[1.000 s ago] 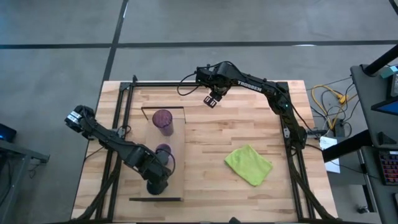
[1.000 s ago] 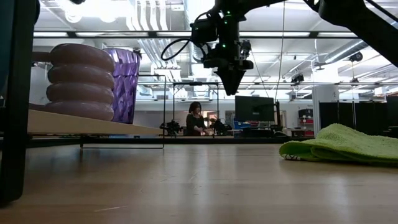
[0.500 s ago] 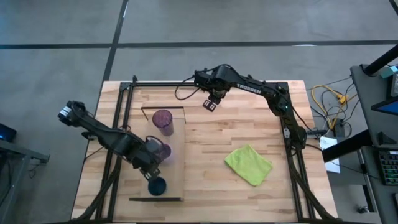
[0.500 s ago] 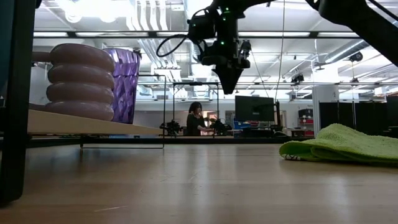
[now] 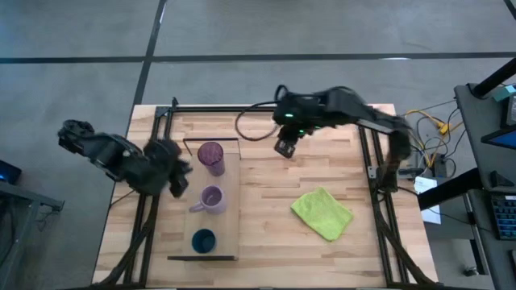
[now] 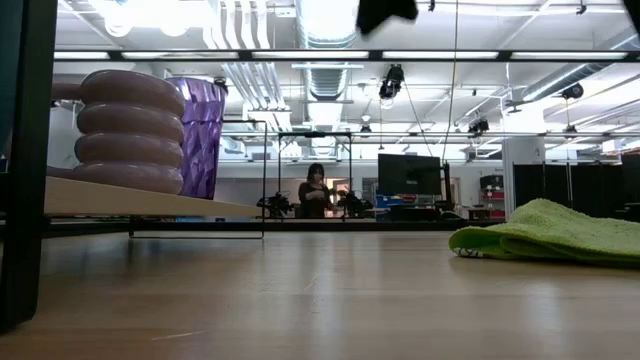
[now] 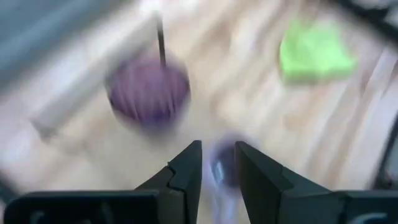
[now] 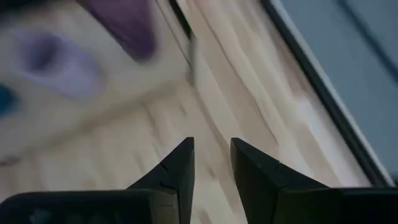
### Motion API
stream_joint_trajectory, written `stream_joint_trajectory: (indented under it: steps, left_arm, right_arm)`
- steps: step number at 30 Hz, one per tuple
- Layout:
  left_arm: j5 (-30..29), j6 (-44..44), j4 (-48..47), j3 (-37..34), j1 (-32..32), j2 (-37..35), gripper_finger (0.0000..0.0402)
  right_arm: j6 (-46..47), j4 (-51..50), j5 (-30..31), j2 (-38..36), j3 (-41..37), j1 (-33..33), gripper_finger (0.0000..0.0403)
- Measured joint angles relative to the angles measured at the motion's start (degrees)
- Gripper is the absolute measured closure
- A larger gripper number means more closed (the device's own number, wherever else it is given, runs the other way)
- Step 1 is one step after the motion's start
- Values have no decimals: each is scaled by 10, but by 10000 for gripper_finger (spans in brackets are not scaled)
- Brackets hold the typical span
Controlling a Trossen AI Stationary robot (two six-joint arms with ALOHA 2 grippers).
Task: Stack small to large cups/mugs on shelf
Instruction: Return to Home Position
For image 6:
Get purple faceted plastic tumbler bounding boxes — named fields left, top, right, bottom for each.
left=166, top=75, right=229, bottom=201

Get lilac ribbed mug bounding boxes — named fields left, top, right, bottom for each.
left=46, top=68, right=187, bottom=196

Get dark blue cup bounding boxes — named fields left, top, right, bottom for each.
left=0, top=0, right=25, bottom=174

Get black ceiling-hung spotlight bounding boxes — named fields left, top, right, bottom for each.
left=378, top=63, right=406, bottom=101
left=467, top=117, right=491, bottom=137
left=560, top=82, right=585, bottom=101

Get black computer monitor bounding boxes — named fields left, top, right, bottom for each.
left=377, top=153, right=444, bottom=197

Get blue storage bins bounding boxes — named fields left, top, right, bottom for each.
left=374, top=194, right=417, bottom=209

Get person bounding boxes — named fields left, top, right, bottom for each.
left=298, top=162, right=335, bottom=220

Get red storage bin rack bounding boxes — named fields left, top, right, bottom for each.
left=478, top=173, right=506, bottom=221

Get black room partition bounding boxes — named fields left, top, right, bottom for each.
left=513, top=152, right=640, bottom=224

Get lime green microfibre cloth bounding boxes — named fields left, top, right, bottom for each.
left=447, top=197, right=640, bottom=267

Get wooden board tray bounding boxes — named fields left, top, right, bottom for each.
left=0, top=0, right=267, bottom=335

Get silver ceiling duct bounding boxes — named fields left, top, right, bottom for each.
left=294, top=0, right=369, bottom=156

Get thin black background frame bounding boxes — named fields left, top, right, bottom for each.
left=277, top=130, right=354, bottom=221

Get black aluminium rig frame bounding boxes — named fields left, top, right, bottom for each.
left=42, top=48, right=640, bottom=233

